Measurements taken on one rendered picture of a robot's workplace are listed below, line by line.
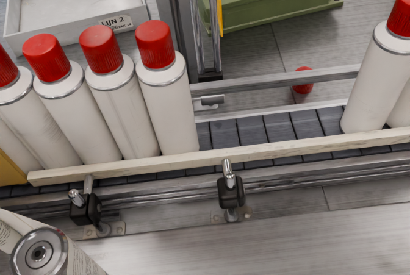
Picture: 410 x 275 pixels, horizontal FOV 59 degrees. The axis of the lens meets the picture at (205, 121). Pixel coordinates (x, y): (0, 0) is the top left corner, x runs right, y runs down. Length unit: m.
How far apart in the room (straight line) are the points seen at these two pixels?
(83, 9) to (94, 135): 0.47
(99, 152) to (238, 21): 0.39
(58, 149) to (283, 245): 0.28
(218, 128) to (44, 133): 0.22
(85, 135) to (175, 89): 0.12
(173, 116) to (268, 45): 0.35
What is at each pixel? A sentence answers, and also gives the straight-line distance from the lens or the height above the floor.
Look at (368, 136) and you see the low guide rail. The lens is 0.49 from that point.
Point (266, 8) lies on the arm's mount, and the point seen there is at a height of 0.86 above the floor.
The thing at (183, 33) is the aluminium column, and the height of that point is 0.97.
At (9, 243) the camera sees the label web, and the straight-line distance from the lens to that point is 0.37.
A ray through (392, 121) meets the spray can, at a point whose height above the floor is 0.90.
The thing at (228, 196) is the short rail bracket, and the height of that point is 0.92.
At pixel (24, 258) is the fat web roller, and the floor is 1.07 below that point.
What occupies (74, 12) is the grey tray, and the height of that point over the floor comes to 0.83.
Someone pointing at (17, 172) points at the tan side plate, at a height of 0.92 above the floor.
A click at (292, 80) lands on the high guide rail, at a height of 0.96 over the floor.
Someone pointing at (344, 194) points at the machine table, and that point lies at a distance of 0.54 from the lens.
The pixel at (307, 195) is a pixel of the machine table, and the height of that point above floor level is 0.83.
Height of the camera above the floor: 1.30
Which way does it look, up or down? 53 degrees down
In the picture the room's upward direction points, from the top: 7 degrees counter-clockwise
